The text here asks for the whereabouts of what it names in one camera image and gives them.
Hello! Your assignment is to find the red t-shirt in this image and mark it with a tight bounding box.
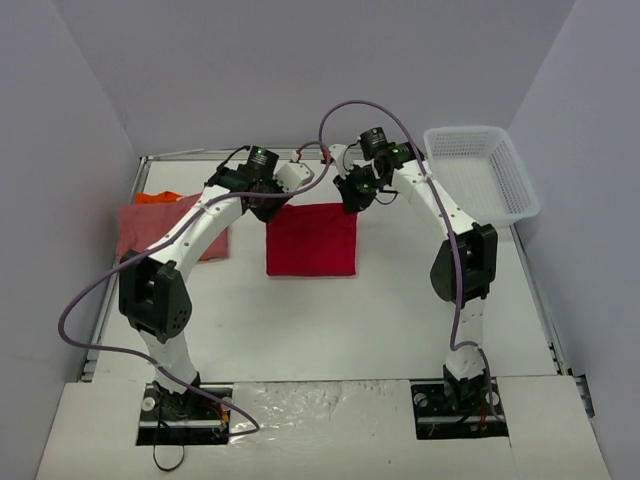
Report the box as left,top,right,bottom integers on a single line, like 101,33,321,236
265,203,357,278

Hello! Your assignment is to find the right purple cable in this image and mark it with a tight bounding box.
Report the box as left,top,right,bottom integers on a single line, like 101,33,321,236
317,101,503,420

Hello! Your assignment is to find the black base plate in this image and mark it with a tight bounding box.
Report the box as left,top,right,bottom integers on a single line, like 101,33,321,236
410,380,509,441
136,383,230,446

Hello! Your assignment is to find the orange folded t-shirt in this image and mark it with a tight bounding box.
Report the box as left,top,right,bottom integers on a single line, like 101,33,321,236
134,191,182,205

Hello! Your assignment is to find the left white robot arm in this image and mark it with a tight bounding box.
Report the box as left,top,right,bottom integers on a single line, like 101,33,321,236
119,146,287,419

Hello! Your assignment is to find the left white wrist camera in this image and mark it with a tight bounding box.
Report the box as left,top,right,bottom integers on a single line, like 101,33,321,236
274,162,315,192

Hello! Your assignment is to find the purple cable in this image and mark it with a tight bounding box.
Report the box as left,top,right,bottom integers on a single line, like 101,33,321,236
57,141,331,436
317,101,503,420

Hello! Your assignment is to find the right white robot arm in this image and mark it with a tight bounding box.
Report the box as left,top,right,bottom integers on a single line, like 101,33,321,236
329,128,498,413

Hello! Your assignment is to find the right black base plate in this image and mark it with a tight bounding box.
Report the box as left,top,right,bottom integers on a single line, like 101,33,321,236
410,380,509,441

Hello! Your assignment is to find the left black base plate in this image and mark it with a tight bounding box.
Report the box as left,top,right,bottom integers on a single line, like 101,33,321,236
136,383,230,446

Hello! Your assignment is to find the white plastic basket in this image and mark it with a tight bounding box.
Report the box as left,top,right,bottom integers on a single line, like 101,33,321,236
423,126,540,226

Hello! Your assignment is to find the black cable loop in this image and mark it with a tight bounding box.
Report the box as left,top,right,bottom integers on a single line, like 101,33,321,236
152,442,186,472

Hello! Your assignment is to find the pink folded t-shirt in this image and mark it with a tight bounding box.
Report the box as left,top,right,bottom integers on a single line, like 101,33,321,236
116,193,200,262

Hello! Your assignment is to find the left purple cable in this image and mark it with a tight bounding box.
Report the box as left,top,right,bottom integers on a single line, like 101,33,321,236
57,141,331,436

